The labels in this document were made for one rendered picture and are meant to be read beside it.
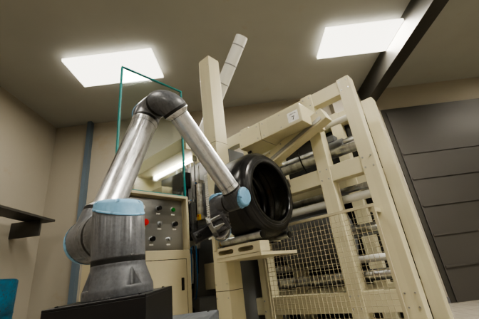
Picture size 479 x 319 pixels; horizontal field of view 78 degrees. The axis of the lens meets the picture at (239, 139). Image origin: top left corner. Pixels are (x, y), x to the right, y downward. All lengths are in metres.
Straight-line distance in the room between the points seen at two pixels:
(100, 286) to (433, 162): 5.61
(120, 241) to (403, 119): 5.66
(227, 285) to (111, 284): 1.25
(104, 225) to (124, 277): 0.15
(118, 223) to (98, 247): 0.08
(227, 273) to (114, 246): 1.24
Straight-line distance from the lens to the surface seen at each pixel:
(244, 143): 2.42
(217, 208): 1.46
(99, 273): 0.94
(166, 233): 2.15
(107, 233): 0.94
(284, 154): 2.35
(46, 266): 5.86
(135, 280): 0.93
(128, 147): 1.26
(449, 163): 6.14
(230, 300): 2.07
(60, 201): 5.99
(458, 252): 5.76
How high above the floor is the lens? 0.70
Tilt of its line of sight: 25 degrees up
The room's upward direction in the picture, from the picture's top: 7 degrees counter-clockwise
